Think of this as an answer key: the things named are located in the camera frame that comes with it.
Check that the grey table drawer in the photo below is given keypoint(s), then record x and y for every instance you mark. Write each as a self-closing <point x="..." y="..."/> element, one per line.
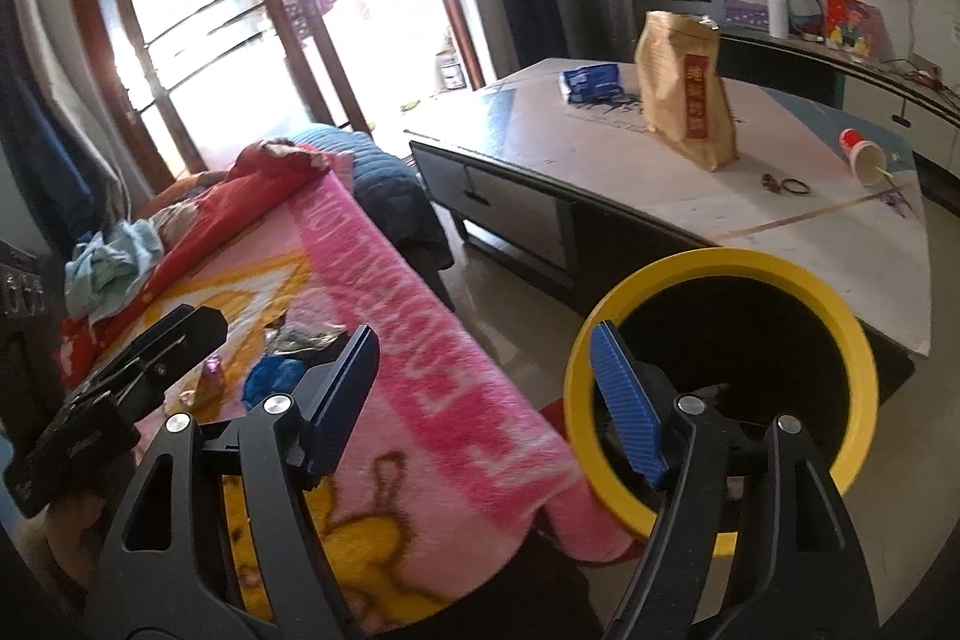
<point x="510" y="205"/>

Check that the brown paper bag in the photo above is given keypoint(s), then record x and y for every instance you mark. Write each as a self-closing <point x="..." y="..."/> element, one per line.
<point x="686" y="100"/>

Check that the small purple candy wrapper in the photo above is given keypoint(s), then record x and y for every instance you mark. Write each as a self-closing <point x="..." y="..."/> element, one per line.
<point x="212" y="379"/>

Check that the light blue cloth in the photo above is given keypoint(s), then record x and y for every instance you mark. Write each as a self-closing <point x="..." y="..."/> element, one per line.
<point x="112" y="265"/>

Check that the wooden door frame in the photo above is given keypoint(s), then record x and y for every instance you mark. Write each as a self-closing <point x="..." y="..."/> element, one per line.
<point x="330" y="55"/>

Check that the small brown hair clip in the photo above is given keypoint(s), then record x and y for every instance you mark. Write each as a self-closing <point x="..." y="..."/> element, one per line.
<point x="769" y="183"/>

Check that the dark low cabinet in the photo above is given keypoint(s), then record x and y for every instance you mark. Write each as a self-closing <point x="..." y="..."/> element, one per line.
<point x="885" y="100"/>

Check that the red paper cup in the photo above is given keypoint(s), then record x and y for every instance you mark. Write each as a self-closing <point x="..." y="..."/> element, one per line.
<point x="862" y="153"/>

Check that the blue hanging garment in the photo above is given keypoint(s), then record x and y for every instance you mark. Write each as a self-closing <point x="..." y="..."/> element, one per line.
<point x="64" y="175"/>

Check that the red cloth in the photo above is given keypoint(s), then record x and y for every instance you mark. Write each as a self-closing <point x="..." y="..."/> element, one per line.
<point x="255" y="183"/>

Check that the red picture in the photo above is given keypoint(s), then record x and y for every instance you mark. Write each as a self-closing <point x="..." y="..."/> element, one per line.
<point x="851" y="25"/>

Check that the yellow trash bin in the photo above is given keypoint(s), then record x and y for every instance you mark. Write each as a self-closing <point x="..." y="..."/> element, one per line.
<point x="720" y="265"/>

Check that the silver foil wrapper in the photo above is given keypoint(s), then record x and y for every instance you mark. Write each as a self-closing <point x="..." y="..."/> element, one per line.
<point x="304" y="340"/>

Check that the white plastic jar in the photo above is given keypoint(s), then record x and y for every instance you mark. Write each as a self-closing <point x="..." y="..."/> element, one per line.
<point x="450" y="72"/>

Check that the white coffee table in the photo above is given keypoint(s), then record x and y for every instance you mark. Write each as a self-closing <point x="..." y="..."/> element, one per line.
<point x="600" y="145"/>

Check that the blue tissue packet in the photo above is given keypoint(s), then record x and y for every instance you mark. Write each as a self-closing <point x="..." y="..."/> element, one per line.
<point x="592" y="84"/>

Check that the blue plastic wrapper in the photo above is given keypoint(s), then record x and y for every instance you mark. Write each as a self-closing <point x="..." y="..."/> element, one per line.
<point x="274" y="383"/>

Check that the pink yellow printed blanket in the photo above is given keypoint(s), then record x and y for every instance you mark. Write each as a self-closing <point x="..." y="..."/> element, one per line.
<point x="420" y="355"/>

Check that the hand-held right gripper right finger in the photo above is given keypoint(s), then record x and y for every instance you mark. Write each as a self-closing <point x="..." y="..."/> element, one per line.
<point x="626" y="400"/>

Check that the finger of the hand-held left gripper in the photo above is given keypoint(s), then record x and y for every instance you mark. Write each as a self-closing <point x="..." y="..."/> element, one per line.
<point x="180" y="336"/>
<point x="150" y="396"/>

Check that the dark blue quilt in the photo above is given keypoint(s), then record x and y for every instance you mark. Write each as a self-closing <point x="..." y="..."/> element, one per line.
<point x="382" y="183"/>

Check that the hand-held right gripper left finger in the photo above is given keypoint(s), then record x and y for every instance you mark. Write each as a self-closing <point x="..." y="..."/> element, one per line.
<point x="345" y="400"/>

